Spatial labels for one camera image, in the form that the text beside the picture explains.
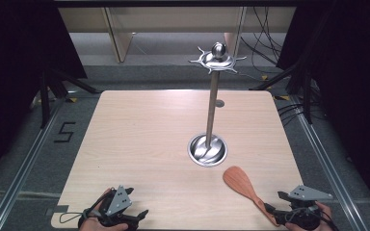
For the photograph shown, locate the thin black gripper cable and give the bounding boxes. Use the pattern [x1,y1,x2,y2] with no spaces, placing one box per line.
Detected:
[59,209,93,225]

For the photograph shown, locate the aluminium floor rail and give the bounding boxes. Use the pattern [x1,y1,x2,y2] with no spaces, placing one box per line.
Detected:
[0,98,66,231]
[289,95,368,231]

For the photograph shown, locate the black floor cables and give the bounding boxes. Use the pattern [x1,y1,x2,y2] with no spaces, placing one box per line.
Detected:
[277,101,306,127]

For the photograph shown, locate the black metal stand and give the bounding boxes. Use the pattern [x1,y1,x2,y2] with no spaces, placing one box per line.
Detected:
[39,67,101,130]
[250,61,314,125]

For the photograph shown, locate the hanging black cables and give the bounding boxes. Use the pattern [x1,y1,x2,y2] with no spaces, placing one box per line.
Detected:
[240,6,284,65]

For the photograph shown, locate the black curtain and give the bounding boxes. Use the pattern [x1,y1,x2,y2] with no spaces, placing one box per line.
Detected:
[0,0,89,189]
[275,0,370,211]

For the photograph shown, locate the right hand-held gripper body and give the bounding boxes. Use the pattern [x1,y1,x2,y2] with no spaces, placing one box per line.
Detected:
[274,184,334,231]

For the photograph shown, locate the person's left hand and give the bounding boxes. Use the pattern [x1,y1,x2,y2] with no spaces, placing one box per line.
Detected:
[78,188,129,231]

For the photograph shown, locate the steel utensil rack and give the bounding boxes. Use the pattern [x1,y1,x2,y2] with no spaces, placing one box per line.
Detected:
[187,41,248,168]

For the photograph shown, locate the person's right hand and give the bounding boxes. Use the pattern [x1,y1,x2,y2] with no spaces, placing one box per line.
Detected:
[284,201,334,231]

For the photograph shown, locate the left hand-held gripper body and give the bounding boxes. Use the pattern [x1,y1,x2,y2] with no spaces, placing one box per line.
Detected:
[97,185,140,230]

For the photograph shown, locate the wooden spatula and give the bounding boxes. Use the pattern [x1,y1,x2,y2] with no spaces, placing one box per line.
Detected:
[223,165,281,227]

